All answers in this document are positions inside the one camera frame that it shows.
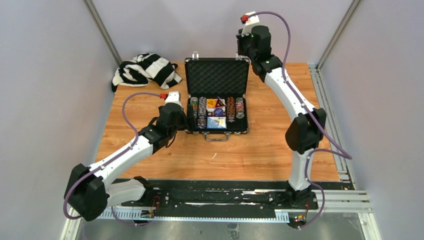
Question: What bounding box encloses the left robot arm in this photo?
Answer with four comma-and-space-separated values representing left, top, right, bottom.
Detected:
63, 102, 187, 222

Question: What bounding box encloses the red triangular button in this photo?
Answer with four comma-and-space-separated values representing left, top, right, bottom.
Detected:
214, 97, 226, 108

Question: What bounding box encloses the blue card deck box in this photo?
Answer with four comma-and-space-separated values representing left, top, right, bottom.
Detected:
206, 116, 227, 129

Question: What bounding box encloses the black poker set case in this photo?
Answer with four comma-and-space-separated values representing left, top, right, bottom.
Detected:
184, 51, 250, 139

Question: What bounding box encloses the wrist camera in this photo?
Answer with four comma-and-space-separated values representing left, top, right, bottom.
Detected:
240, 11, 260, 37
165, 91, 182, 107

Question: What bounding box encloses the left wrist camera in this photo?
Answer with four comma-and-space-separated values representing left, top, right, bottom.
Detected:
165, 91, 182, 107

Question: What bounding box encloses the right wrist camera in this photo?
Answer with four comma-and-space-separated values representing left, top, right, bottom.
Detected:
240, 11, 260, 37

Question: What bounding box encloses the red playing card deck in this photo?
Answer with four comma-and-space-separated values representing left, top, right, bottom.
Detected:
206, 98, 226, 113

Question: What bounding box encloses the yellow big blind button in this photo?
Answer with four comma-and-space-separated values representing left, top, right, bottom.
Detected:
206, 98, 217, 108

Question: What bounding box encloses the black white striped cloth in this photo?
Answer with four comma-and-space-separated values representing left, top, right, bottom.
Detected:
111, 52, 183, 93

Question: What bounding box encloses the red green chip row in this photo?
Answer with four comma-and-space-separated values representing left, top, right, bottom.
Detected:
235, 97, 244, 113

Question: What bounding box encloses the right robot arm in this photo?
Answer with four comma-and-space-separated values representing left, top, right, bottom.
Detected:
236, 23, 327, 209

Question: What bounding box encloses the orange black chip row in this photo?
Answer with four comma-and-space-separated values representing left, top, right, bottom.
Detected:
227, 96, 236, 123

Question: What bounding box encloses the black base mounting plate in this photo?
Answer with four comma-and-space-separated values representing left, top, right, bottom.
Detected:
121, 179, 319, 219

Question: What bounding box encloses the blue small blind button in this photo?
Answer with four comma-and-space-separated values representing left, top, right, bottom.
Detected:
213, 108, 225, 117

